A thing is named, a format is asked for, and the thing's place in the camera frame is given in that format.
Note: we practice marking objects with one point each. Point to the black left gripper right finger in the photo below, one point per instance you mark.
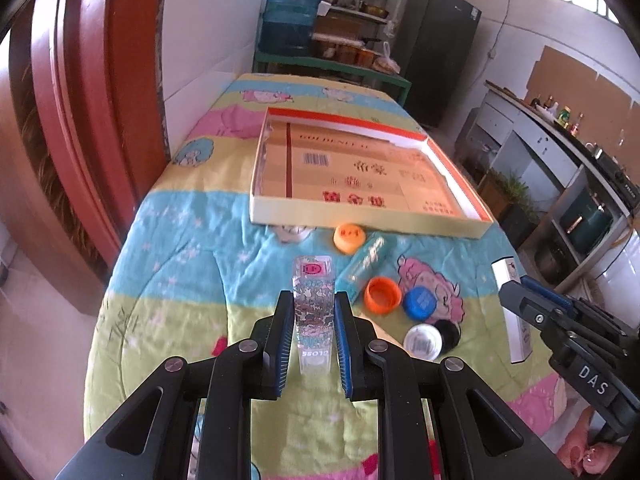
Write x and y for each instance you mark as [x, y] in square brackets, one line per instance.
[435, 420]

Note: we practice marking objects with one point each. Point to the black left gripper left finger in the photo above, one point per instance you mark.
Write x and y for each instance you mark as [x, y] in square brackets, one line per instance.
[150, 435]

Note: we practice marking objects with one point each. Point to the white rectangular carton box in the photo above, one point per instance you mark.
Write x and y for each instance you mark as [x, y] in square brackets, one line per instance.
[517, 329]

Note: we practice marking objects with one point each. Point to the clear patterned plastic bottle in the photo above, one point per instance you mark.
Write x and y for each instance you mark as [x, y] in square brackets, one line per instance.
[313, 291]

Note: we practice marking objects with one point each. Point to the white bottle cap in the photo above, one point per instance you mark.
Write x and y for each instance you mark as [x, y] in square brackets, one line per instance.
[423, 342]

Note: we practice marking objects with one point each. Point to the black bottle cap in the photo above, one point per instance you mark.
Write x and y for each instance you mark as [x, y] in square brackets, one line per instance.
[450, 333]

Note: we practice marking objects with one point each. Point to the blue bottle cap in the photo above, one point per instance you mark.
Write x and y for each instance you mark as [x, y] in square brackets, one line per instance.
[419, 303]

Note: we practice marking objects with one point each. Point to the green cooking pot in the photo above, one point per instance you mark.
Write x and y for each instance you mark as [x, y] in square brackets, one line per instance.
[586, 221]

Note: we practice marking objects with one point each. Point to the white kitchen counter cabinet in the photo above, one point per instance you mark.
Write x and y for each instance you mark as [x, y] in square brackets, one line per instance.
[505, 135]

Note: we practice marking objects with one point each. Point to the small blue tube bottle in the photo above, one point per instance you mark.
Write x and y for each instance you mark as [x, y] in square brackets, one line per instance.
[363, 266]

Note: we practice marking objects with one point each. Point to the light orange bottle cap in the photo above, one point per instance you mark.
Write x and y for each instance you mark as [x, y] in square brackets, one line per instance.
[348, 238]

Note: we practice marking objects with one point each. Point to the potted green plant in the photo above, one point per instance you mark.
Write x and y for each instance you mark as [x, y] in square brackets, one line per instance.
[509, 201]

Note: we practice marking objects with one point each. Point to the shallow cardboard box tray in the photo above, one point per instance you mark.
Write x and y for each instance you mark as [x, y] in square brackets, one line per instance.
[323, 170]

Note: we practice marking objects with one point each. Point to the red wooden door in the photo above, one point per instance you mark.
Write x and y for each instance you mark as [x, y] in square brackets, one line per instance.
[82, 133]

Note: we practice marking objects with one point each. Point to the white plastic bag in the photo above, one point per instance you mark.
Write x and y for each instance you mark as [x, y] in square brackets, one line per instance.
[384, 63]

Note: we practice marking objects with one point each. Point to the dark green refrigerator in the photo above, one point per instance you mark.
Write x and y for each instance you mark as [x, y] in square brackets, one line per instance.
[433, 42]

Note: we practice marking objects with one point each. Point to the blue water jug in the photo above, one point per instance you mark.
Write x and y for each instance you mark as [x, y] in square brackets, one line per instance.
[287, 27]

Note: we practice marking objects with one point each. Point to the green metal shelf rack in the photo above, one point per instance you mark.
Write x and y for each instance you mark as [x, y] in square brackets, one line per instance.
[348, 37]

